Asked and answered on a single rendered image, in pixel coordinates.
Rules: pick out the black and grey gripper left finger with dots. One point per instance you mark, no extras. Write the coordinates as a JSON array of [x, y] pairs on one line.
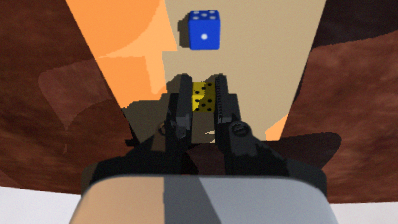
[[159, 154]]

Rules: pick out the yellow die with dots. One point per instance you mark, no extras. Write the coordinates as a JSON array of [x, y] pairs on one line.
[[203, 97]]

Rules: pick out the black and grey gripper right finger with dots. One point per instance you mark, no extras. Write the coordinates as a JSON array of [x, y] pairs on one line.
[[246, 155]]

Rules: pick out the blue die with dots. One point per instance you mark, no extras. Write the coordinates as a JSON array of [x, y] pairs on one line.
[[204, 30]]

